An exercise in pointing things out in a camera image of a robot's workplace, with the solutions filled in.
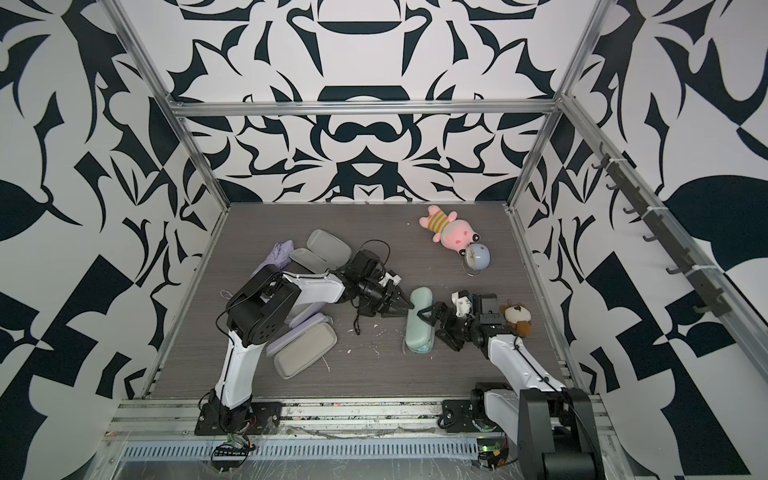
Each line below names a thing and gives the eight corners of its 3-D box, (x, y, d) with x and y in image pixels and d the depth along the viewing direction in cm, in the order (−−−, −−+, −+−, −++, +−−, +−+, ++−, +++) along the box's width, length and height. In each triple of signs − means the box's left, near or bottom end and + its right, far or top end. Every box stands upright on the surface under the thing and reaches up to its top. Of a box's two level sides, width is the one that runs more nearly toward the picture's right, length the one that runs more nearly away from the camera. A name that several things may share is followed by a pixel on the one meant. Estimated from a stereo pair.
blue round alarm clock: (464, 276, 103) (470, 260, 95) (460, 255, 108) (465, 238, 101) (485, 276, 103) (492, 260, 95) (479, 255, 108) (486, 238, 101)
